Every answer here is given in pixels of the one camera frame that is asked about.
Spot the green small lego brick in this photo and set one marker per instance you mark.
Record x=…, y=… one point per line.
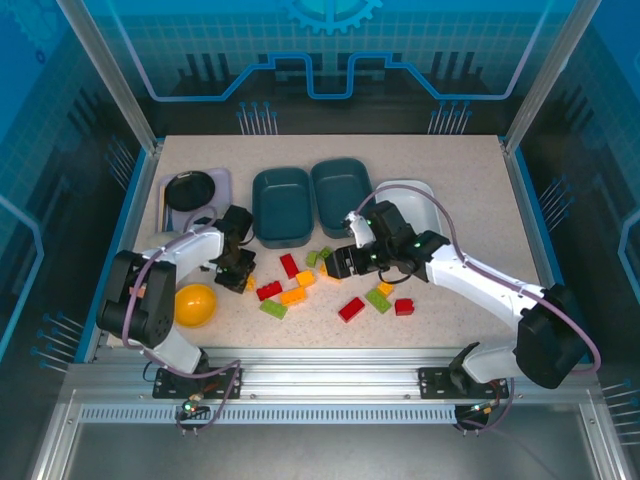
x=312, y=258
x=325, y=252

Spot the orange small lego brick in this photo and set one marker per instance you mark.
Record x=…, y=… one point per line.
x=305, y=278
x=250, y=282
x=384, y=288

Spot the orange long lego brick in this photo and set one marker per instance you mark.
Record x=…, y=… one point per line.
x=323, y=270
x=293, y=296

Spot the red long lego brick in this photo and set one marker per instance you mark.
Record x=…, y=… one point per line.
x=269, y=290
x=289, y=265
x=351, y=309

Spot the green long lego brick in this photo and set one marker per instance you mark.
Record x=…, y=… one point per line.
x=378, y=301
x=273, y=309

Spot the red small lego brick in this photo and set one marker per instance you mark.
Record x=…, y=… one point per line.
x=403, y=306

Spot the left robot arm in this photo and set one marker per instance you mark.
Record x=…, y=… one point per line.
x=195, y=247

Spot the yellow plastic bowl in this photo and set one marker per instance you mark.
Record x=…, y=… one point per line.
x=196, y=306

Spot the lavender plastic tray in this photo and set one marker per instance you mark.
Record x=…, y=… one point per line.
x=222, y=185

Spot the white plastic bin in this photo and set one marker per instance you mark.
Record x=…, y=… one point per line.
x=420, y=197

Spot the teal plastic bin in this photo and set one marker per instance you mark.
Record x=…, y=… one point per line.
x=340, y=192
x=282, y=205

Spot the black bowl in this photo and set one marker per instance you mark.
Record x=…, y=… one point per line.
x=190, y=191

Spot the small circuit board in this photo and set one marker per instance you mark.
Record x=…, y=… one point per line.
x=192, y=407
x=481, y=409

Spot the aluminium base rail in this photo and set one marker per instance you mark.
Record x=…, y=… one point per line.
x=325, y=375

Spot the aluminium frame post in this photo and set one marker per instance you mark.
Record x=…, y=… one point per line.
x=550, y=70
x=115, y=80

